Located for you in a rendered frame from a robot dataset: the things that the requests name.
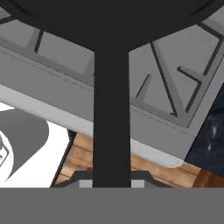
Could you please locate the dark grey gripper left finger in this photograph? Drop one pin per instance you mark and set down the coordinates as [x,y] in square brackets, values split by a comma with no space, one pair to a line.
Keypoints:
[83,180]

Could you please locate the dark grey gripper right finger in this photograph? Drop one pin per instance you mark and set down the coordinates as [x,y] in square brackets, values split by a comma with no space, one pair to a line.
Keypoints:
[140,180]

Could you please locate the black frying pan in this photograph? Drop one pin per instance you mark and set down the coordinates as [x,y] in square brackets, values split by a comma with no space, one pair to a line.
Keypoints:
[111,116]

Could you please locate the grey stove with grates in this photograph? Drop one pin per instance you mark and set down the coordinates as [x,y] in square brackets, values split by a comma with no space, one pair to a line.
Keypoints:
[58,81]

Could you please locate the white and grey rounded object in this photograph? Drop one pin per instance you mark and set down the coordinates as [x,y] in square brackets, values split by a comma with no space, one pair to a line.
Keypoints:
[32,151]

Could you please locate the brown wooden cupboard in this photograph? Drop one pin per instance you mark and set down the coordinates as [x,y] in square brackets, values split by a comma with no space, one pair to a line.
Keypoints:
[208,179]

